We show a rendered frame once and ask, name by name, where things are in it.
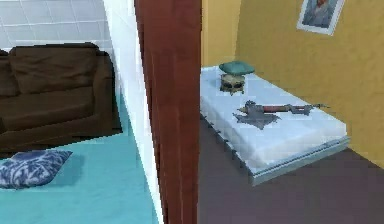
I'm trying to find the white framed wall picture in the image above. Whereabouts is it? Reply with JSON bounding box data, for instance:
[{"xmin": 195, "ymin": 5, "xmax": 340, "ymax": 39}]
[{"xmin": 296, "ymin": 0, "xmax": 346, "ymax": 37}]

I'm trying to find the blue white patterned cushion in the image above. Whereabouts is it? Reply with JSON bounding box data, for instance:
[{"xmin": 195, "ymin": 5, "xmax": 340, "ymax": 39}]
[{"xmin": 0, "ymin": 149, "xmax": 74, "ymax": 190}]

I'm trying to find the white bed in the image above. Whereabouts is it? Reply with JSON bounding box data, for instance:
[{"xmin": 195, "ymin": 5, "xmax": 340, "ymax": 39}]
[{"xmin": 199, "ymin": 65, "xmax": 351, "ymax": 187}]

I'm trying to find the reddish brown room door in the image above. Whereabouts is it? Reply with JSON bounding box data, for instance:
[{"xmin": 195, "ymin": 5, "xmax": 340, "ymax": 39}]
[{"xmin": 134, "ymin": 0, "xmax": 203, "ymax": 224}]

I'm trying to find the grey axe with red handle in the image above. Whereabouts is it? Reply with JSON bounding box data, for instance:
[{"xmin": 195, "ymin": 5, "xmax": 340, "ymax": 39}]
[{"xmin": 232, "ymin": 100, "xmax": 329, "ymax": 131}]

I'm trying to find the dark brown sofa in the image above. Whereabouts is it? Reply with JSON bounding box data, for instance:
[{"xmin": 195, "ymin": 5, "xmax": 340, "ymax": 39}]
[{"xmin": 0, "ymin": 42, "xmax": 123, "ymax": 159}]

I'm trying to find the teal pillow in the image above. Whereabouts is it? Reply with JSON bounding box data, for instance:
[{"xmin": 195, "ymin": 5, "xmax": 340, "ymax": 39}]
[{"xmin": 218, "ymin": 60, "xmax": 256, "ymax": 76}]

